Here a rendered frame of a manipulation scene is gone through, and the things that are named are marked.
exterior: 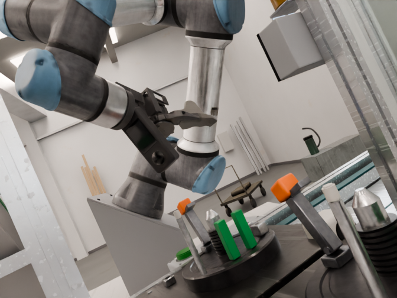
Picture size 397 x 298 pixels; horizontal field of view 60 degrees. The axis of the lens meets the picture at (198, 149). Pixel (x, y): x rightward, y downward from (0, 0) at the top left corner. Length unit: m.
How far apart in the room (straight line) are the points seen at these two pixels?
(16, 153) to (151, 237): 0.74
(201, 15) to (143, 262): 0.63
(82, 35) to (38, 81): 0.09
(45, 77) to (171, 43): 10.97
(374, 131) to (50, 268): 0.39
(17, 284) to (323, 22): 0.46
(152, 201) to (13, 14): 0.57
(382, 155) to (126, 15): 0.55
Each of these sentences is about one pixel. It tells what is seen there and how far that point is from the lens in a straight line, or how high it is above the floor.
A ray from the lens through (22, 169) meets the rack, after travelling 0.22.
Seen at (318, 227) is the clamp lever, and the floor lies 1.02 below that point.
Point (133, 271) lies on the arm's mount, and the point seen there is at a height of 0.93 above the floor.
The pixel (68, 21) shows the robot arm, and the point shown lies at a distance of 0.53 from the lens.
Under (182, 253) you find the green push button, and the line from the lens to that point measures 0.68.
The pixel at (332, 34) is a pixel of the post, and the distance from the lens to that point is 0.47.
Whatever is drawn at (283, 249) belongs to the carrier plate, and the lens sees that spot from 0.47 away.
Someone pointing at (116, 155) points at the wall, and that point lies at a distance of 10.64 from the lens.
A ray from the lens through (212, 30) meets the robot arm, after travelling 0.82.
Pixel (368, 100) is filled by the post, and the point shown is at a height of 1.10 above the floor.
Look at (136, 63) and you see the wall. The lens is 11.19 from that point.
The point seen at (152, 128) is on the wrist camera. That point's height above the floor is 1.20.
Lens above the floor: 1.12
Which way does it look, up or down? 2 degrees up
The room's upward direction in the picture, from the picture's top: 25 degrees counter-clockwise
